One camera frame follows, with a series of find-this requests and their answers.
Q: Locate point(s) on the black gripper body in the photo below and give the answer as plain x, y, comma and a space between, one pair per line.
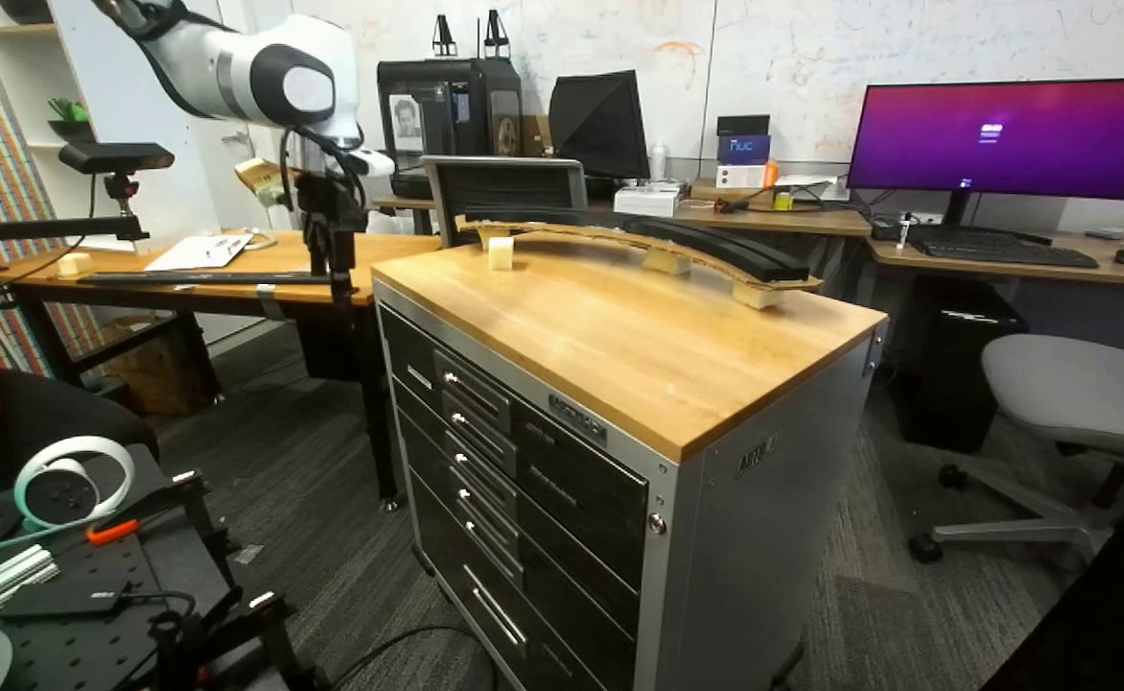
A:
330, 205

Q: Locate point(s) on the cabinet tool drawer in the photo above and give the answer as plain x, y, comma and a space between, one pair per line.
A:
483, 384

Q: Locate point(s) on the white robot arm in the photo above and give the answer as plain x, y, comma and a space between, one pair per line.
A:
256, 70

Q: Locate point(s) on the white papers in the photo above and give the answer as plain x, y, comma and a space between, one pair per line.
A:
201, 251

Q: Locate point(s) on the small white translucent cube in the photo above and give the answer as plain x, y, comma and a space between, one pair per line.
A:
501, 251

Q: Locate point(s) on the grey-framed mesh office chair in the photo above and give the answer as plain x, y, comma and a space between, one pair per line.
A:
508, 195

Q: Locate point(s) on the wooden robot desk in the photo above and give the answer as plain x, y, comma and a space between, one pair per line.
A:
125, 269

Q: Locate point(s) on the black angular monitor back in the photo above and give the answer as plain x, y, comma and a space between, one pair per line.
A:
601, 121

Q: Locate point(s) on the flat white box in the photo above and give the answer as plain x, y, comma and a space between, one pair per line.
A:
647, 196

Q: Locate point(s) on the white bookshelf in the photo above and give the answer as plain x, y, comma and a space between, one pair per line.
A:
37, 77

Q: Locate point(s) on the white tape roll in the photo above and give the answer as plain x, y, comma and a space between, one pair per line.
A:
37, 465

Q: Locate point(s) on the blue white small box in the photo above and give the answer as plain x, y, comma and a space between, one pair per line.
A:
740, 153

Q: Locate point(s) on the black equipment cart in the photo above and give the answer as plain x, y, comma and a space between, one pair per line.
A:
87, 616

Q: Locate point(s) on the yellow ball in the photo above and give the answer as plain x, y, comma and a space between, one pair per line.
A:
785, 200

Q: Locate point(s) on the silver metal cylinder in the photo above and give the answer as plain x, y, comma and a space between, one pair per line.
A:
5, 580

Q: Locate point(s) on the grey metal tool cabinet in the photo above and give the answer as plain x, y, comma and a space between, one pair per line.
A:
766, 514

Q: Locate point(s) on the black computer tower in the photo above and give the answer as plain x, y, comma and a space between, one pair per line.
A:
957, 365

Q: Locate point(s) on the black keyboard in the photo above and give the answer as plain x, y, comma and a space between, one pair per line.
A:
1005, 248

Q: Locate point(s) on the wide purple-screen monitor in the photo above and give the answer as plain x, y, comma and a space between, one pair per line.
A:
1005, 136

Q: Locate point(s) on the wooden monitor desk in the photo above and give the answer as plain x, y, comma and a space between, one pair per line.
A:
1023, 269

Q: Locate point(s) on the light grey office chair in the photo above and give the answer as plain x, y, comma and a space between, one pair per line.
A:
1084, 388

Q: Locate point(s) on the black camera on stand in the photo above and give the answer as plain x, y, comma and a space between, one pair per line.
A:
118, 155

